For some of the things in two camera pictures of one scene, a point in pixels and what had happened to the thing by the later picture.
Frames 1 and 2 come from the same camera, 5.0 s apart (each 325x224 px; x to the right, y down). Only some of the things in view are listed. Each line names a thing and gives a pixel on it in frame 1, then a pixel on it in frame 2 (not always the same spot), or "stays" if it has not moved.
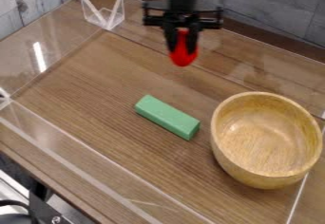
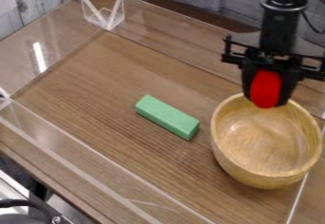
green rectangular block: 168,117 stays
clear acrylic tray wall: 220,140 stays
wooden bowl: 265,139 stays
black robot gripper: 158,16 to 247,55
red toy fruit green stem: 182,57 to 265,87
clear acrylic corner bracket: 106,17 stays
